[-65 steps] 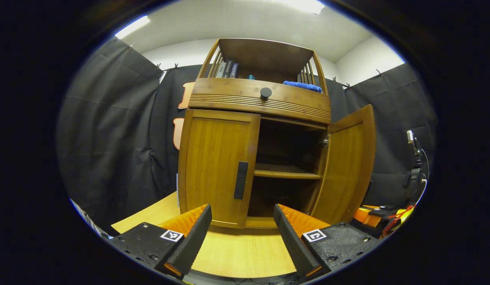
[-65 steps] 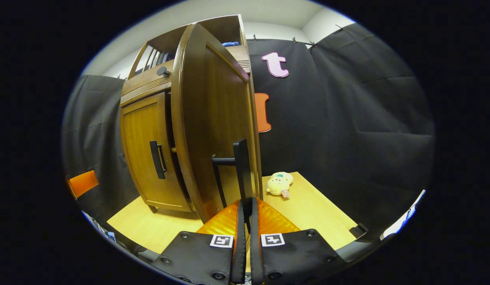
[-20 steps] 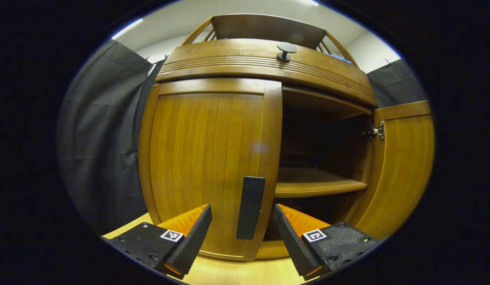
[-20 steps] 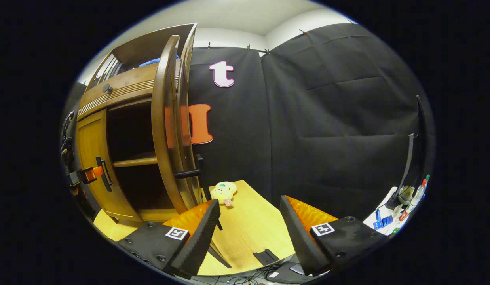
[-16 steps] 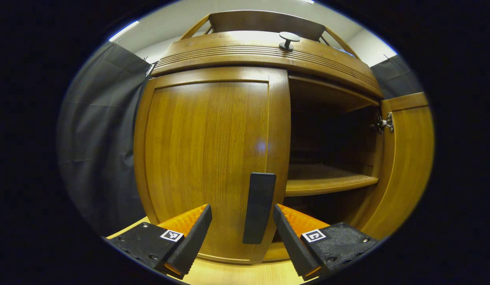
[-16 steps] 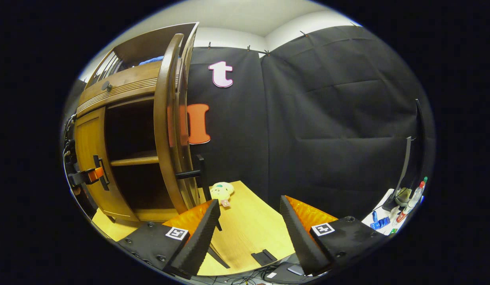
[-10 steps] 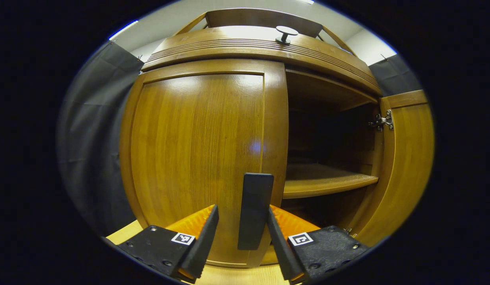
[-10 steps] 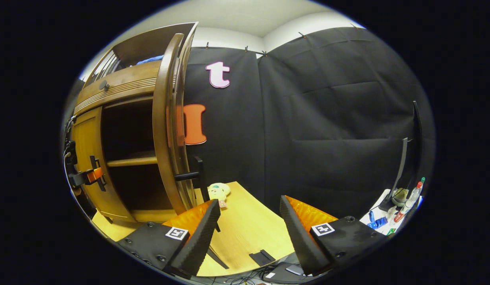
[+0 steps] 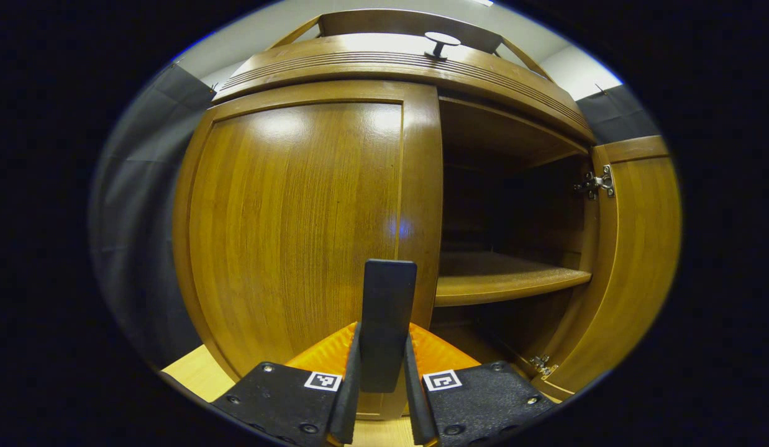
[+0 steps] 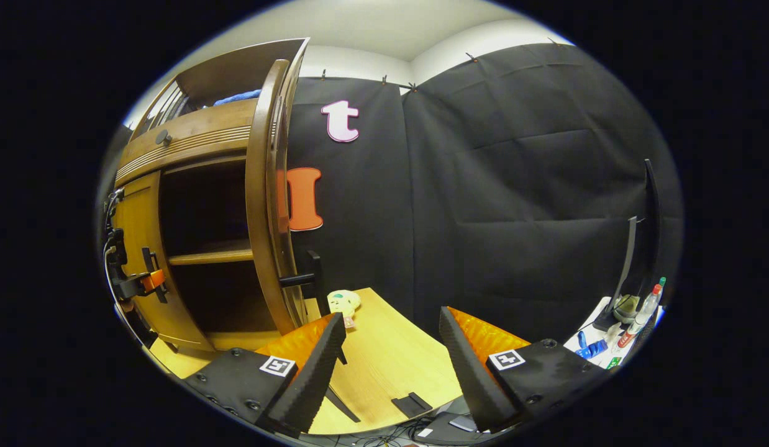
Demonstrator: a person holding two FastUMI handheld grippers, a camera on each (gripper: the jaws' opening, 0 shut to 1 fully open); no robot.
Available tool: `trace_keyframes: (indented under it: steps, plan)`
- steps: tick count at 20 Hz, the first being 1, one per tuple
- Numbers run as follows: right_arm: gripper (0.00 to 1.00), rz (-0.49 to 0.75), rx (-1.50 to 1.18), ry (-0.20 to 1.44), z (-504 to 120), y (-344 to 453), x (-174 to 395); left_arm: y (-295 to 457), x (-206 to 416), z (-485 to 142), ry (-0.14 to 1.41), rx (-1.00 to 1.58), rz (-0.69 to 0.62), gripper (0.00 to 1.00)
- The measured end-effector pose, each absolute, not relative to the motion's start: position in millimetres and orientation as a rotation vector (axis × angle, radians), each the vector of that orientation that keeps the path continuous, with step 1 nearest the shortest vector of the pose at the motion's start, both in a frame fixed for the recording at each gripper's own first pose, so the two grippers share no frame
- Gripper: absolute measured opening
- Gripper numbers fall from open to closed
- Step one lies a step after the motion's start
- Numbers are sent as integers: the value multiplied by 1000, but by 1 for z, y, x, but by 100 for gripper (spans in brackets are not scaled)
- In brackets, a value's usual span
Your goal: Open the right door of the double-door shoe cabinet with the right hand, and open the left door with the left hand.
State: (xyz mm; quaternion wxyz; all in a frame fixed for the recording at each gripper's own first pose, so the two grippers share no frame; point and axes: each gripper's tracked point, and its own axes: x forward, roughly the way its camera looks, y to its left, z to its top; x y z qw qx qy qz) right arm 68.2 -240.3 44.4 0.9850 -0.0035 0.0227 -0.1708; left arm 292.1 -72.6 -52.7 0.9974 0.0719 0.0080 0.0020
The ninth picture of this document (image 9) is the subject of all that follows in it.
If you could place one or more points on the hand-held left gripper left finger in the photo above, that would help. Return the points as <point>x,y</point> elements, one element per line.
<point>347,403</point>

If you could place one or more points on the wooden double-door shoe cabinet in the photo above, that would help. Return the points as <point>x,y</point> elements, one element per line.
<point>502,276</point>

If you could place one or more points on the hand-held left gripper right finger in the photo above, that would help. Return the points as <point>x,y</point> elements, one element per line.
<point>418,410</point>

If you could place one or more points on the metal door hinge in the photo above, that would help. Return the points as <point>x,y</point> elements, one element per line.
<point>599,183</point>
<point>543,365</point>

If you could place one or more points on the black round drawer knob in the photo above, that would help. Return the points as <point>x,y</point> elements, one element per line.
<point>442,40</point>

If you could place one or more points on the wooden shoe cabinet door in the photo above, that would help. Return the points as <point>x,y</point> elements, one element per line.
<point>285,236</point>
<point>633,261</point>

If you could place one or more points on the wooden cabinet drawer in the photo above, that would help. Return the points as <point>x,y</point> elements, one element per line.
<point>484,81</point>

